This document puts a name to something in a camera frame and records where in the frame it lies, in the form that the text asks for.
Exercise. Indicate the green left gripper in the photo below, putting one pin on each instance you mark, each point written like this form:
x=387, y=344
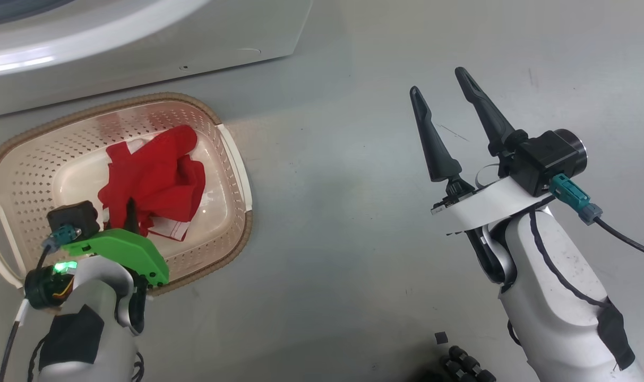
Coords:
x=125, y=246

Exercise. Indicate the small black square piece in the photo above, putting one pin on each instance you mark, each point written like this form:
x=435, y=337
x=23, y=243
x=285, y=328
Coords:
x=441, y=338

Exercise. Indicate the black ribbed robot base fitting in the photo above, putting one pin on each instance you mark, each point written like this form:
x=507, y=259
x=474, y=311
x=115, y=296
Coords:
x=465, y=366

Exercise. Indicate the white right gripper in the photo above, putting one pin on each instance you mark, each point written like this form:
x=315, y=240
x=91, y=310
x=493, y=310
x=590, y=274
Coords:
x=491, y=207

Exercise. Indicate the white front-load washing machine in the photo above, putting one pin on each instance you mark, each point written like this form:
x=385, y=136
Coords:
x=141, y=53

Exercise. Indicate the cream perforated laundry basket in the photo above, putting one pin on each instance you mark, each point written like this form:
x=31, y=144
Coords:
x=35, y=164

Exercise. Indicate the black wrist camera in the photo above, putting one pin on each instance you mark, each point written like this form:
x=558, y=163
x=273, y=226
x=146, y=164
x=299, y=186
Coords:
x=544, y=159
x=75, y=217

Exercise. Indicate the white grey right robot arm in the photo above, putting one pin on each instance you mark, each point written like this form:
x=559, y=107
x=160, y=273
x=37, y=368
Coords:
x=555, y=276

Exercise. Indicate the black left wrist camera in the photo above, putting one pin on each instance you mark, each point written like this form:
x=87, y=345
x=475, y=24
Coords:
x=75, y=217

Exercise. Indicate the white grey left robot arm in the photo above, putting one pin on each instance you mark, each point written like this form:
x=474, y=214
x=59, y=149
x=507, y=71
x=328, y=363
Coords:
x=96, y=286

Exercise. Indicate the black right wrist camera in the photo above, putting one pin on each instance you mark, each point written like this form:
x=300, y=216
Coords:
x=544, y=159

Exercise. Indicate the red and white garment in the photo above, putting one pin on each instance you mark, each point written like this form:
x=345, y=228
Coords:
x=152, y=175

